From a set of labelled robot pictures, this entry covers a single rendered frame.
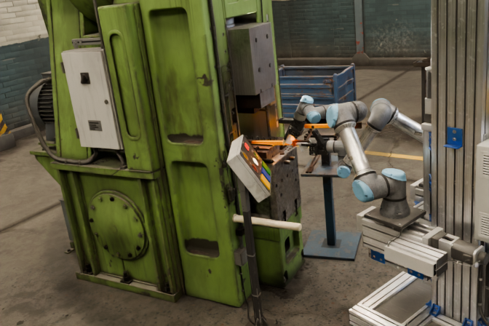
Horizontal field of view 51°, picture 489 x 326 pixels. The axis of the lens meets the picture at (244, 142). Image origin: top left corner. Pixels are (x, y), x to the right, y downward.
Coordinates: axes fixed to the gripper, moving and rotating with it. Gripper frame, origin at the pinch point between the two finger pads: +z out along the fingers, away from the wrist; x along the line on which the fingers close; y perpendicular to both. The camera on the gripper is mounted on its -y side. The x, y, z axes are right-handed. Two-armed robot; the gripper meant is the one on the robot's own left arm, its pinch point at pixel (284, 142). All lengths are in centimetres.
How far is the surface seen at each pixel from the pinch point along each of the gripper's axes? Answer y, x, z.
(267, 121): -22.9, 22.8, 5.5
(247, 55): -38, -17, -47
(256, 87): -26.0, -15.6, -31.1
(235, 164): 0, -74, -15
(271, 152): -3.9, -4.2, 8.8
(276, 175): 7.5, -12.0, 16.9
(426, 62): 32, 333, -4
